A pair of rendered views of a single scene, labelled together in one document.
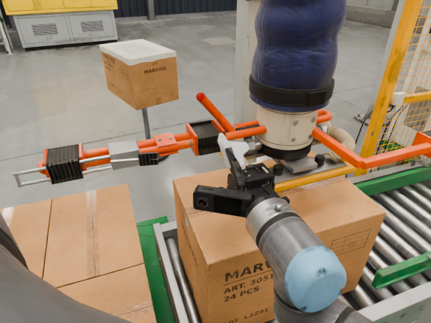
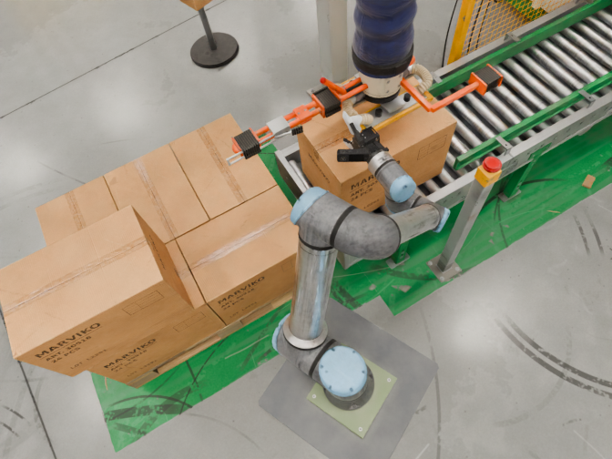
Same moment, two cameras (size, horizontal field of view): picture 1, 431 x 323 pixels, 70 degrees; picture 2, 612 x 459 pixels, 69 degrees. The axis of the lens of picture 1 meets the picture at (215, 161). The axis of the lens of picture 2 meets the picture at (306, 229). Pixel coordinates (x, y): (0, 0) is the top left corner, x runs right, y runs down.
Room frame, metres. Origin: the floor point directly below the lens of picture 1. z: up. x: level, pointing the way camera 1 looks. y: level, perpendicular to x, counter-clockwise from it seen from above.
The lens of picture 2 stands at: (-0.48, 0.20, 2.52)
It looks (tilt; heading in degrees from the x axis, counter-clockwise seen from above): 62 degrees down; 0
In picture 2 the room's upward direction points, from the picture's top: 11 degrees counter-clockwise
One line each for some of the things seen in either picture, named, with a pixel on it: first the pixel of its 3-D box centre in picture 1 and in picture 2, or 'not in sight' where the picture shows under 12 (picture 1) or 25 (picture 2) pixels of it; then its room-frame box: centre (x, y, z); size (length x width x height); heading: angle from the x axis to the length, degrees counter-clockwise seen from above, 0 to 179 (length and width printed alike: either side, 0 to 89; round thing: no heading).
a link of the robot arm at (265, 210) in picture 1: (272, 222); (381, 163); (0.40, -0.10, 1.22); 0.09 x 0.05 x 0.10; 111
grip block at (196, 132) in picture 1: (205, 136); (326, 101); (0.73, 0.03, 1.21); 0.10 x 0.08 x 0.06; 21
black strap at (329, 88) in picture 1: (290, 84); (382, 50); (0.82, -0.21, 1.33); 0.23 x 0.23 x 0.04
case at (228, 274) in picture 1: (267, 235); (372, 148); (0.82, -0.19, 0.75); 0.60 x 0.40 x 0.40; 110
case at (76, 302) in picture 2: not in sight; (101, 292); (0.34, 1.13, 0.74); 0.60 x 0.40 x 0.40; 110
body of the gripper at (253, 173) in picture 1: (254, 194); (369, 147); (0.48, -0.08, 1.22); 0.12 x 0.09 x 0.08; 21
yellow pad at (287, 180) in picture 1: (298, 168); (392, 107); (0.74, -0.24, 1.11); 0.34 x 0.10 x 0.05; 111
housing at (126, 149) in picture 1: (124, 154); (279, 127); (0.66, 0.23, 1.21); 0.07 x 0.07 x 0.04; 21
